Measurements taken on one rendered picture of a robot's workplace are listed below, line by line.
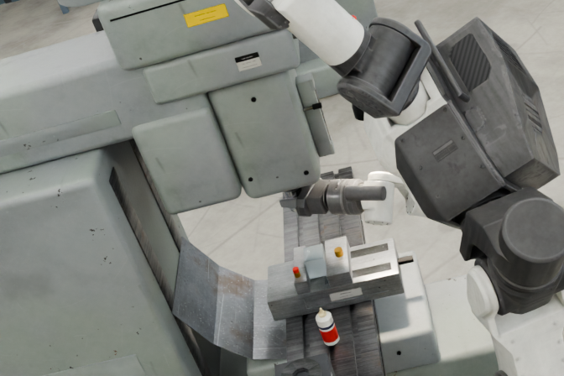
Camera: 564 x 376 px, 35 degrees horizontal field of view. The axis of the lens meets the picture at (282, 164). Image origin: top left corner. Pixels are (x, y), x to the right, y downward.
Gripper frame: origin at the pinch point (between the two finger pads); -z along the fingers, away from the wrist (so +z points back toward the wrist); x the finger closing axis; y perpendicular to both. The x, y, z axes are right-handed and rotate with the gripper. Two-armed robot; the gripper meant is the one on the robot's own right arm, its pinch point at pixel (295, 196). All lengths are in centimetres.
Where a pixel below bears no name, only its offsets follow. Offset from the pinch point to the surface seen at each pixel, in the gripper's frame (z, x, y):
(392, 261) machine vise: 19.2, -3.5, 23.7
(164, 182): -18.1, 21.8, -20.9
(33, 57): -45, 16, -53
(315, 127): 10.5, -2.6, -18.9
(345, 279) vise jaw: 10.0, 6.1, 21.6
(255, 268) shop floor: -105, -102, 122
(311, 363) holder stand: 19.6, 43.8, 10.6
